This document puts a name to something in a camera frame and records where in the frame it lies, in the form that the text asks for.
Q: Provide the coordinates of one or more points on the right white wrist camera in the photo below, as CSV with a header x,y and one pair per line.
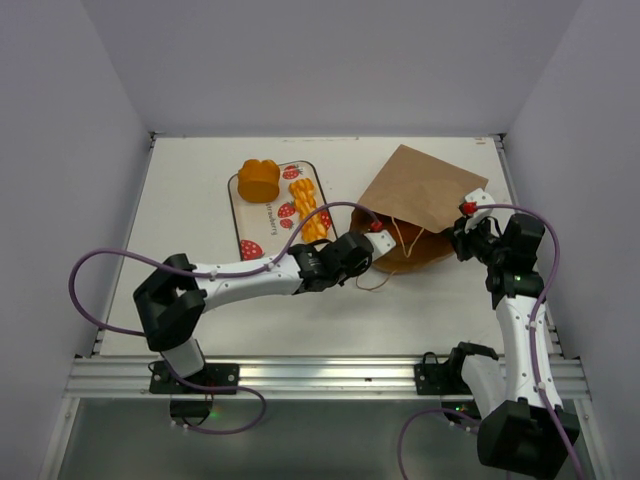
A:
x,y
475,207

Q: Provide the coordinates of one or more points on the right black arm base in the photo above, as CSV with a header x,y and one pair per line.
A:
x,y
452,385

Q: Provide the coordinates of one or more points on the brown paper bag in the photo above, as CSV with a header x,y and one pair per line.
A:
x,y
420,189

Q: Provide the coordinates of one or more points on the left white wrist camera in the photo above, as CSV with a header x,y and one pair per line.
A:
x,y
381,240

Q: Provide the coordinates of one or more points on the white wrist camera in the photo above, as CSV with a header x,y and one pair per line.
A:
x,y
475,207
381,240

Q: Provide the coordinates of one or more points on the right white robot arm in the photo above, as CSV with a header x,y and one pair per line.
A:
x,y
524,427

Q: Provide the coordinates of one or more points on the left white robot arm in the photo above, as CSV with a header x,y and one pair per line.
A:
x,y
172,299

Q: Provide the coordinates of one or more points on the long orange fake baguette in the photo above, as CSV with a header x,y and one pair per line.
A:
x,y
406,234

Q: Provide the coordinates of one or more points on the braided fake bread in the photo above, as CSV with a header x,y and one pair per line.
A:
x,y
314,227

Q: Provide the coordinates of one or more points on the strawberry pattern tray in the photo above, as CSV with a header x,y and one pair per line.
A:
x,y
262,229

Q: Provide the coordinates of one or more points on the aluminium frame rail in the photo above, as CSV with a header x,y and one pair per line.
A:
x,y
276,378

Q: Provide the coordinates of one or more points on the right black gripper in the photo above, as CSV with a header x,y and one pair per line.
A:
x,y
461,236

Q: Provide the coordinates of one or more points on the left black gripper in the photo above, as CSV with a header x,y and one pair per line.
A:
x,y
364,263

